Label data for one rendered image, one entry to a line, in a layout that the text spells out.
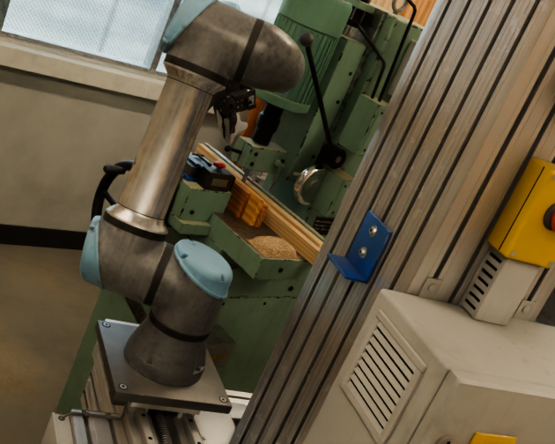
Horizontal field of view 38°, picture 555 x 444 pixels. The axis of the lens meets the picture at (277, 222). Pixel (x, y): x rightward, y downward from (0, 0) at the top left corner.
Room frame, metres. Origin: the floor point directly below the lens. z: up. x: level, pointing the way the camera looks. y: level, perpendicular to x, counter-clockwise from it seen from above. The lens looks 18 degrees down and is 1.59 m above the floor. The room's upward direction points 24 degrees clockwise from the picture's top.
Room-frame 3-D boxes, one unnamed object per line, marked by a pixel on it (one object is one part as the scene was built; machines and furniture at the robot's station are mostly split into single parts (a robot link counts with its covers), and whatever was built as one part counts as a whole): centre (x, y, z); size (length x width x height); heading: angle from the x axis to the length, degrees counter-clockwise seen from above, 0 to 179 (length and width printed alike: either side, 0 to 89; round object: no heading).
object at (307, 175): (2.16, -0.05, 1.02); 0.12 x 0.03 x 0.12; 137
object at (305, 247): (2.04, 0.02, 0.92); 0.55 x 0.02 x 0.04; 47
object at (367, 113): (2.20, -0.12, 1.22); 0.09 x 0.08 x 0.15; 137
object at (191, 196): (1.98, 0.23, 0.91); 0.15 x 0.14 x 0.09; 47
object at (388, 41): (2.36, -0.06, 1.16); 0.22 x 0.22 x 0.72; 47
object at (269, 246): (1.89, -0.02, 0.91); 0.12 x 0.09 x 0.03; 137
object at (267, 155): (2.16, 0.12, 1.03); 0.14 x 0.07 x 0.09; 137
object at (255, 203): (2.05, 0.13, 0.94); 0.20 x 0.02 x 0.08; 47
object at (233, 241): (2.04, 0.18, 0.87); 0.61 x 0.30 x 0.06; 47
